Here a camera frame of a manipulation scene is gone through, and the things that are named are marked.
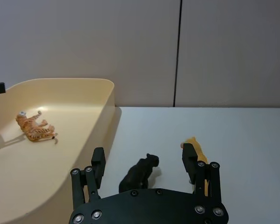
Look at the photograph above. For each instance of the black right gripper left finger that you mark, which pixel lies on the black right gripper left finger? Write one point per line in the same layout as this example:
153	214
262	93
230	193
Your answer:
98	168

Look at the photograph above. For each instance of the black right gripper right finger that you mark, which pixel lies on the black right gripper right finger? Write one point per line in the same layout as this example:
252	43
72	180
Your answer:
188	163

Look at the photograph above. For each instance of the yellow lion toy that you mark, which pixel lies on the yellow lion toy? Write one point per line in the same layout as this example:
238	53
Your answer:
199	149

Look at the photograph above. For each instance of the black panther toy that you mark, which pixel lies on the black panther toy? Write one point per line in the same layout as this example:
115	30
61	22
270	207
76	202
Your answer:
137	173

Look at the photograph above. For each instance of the cream plastic tray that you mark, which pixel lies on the cream plastic tray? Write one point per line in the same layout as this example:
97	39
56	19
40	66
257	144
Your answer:
48	163

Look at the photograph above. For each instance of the orange striped tiger toy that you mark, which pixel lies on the orange striped tiger toy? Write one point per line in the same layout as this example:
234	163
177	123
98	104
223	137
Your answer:
34	130

